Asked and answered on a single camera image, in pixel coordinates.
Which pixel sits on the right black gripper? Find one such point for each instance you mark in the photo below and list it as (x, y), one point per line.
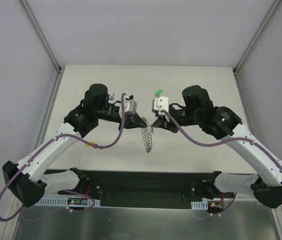
(164, 122)

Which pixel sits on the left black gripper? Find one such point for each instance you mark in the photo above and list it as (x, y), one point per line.
(127, 121)

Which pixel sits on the metal disc keyring holder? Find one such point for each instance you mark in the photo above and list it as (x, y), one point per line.
(147, 137)

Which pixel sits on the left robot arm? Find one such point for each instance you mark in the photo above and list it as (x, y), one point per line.
(27, 180)

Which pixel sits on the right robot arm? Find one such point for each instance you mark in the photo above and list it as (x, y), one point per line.
(208, 126)

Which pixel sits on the key with blue outlined tag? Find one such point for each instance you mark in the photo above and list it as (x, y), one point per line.
(111, 97)

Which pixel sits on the key with green tag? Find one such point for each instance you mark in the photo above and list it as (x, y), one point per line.
(158, 93)

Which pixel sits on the key with yellow tag lower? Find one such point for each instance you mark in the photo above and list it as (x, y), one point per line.
(91, 144)

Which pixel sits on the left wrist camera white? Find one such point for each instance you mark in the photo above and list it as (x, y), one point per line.
(128, 105)

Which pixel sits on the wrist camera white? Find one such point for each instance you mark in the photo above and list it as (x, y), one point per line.
(160, 105)
(128, 105)

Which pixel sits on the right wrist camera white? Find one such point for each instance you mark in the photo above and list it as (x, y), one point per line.
(160, 105)

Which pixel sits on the left aluminium frame post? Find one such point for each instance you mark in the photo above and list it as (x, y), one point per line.
(40, 34)

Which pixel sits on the aluminium frame post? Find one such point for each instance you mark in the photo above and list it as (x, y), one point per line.
(257, 35)
(40, 34)

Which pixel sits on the right aluminium frame post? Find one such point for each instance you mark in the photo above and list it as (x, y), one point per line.
(257, 35)

